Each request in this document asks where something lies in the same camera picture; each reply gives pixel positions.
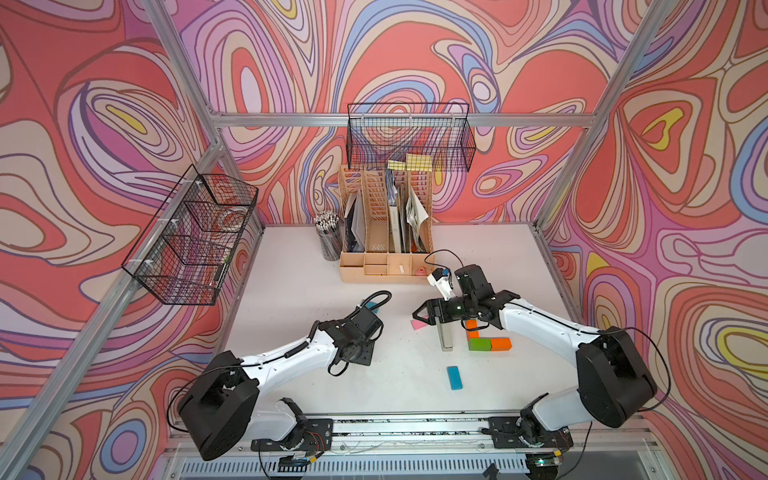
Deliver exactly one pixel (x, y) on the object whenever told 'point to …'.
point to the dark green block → (479, 344)
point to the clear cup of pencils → (330, 229)
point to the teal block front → (454, 378)
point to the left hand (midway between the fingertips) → (365, 353)
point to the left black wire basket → (184, 255)
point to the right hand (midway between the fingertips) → (425, 321)
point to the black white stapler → (446, 335)
